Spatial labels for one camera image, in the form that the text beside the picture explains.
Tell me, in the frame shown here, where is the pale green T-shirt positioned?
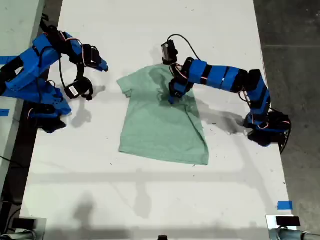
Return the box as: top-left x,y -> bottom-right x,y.
116,63 -> 210,166

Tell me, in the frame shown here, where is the black metal strut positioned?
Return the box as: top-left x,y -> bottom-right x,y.
40,12 -> 51,29

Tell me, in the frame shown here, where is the pale side table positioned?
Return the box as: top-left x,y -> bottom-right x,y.
0,0 -> 46,193

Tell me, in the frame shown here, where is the long blue tape strip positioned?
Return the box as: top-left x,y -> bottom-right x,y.
0,56 -> 18,65

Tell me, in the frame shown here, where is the blue tape patch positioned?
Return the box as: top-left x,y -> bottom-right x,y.
277,200 -> 293,211

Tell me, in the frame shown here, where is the small black box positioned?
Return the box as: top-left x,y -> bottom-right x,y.
275,216 -> 301,227
11,218 -> 36,230

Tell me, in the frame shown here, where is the grey tube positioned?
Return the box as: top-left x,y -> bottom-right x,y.
269,227 -> 320,240

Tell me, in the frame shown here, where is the camera black stalk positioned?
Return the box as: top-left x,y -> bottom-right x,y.
74,63 -> 87,83
169,59 -> 181,76

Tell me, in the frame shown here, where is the camera black cable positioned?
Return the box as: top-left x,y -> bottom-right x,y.
166,34 -> 201,61
58,53 -> 68,90

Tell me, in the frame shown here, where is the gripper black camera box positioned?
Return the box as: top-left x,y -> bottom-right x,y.
64,76 -> 94,101
161,39 -> 179,65

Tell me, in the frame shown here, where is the black arm base cable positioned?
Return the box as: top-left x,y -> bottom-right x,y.
279,119 -> 293,154

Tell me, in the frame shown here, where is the black floor cable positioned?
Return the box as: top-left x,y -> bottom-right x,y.
0,155 -> 16,166

